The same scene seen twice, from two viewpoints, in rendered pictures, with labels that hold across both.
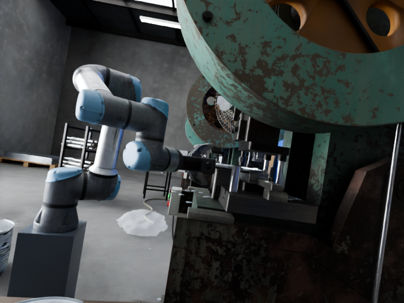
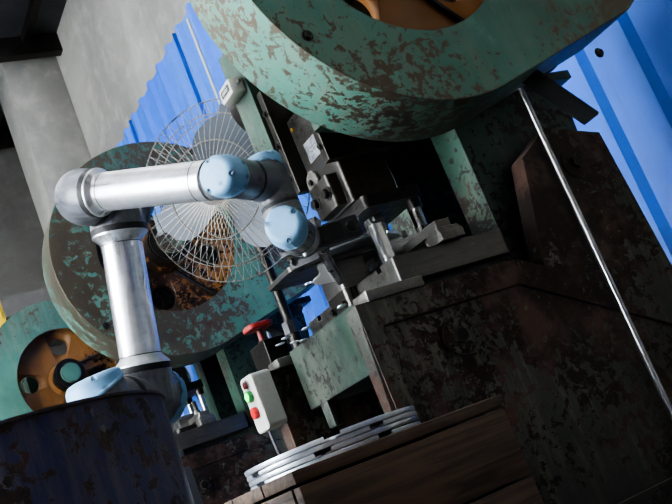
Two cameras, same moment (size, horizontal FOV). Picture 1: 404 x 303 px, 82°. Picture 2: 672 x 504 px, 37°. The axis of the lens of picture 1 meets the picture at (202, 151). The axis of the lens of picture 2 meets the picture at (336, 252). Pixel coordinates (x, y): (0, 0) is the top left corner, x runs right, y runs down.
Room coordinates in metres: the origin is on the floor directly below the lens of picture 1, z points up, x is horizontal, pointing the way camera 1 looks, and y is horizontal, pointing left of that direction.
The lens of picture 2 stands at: (-1.01, 0.94, 0.30)
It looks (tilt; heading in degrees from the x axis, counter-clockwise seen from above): 13 degrees up; 332
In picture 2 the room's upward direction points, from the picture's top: 22 degrees counter-clockwise
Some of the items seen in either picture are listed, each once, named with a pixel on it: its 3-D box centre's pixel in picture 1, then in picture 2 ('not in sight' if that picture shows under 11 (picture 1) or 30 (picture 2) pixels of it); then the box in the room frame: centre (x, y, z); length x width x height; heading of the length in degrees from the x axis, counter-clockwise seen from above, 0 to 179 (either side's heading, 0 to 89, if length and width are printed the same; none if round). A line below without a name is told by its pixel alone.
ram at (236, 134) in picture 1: (257, 109); (332, 154); (0.96, -0.20, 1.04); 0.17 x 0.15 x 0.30; 93
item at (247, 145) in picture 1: (261, 152); (375, 216); (0.97, -0.25, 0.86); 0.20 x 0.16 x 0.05; 3
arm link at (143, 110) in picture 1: (146, 119); (266, 181); (0.62, 0.16, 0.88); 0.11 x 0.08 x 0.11; 126
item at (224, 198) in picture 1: (253, 196); (404, 289); (0.97, -0.24, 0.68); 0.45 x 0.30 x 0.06; 3
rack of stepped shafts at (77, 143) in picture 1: (83, 163); not in sight; (2.98, 1.48, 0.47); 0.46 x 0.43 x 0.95; 73
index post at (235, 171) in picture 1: (234, 177); (381, 242); (0.78, -0.12, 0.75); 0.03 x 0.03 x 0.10; 3
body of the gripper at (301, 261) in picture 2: (181, 161); (305, 245); (0.76, 0.06, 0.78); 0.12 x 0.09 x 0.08; 145
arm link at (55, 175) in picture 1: (65, 184); (103, 406); (0.91, 0.51, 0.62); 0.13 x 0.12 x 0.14; 126
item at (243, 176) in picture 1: (255, 176); (389, 257); (0.97, -0.24, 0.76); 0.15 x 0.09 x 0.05; 3
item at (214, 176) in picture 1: (213, 180); (334, 290); (0.96, -0.07, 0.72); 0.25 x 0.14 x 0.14; 93
